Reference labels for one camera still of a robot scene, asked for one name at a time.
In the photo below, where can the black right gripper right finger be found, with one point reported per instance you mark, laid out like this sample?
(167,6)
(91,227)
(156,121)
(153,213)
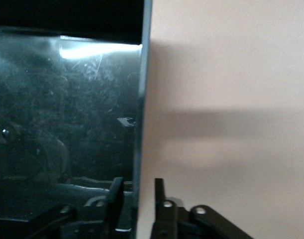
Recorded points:
(160,196)

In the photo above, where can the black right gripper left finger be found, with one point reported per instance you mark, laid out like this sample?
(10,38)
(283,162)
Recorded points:
(117,199)

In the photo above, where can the black plastic box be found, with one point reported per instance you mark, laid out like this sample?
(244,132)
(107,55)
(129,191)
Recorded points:
(67,112)

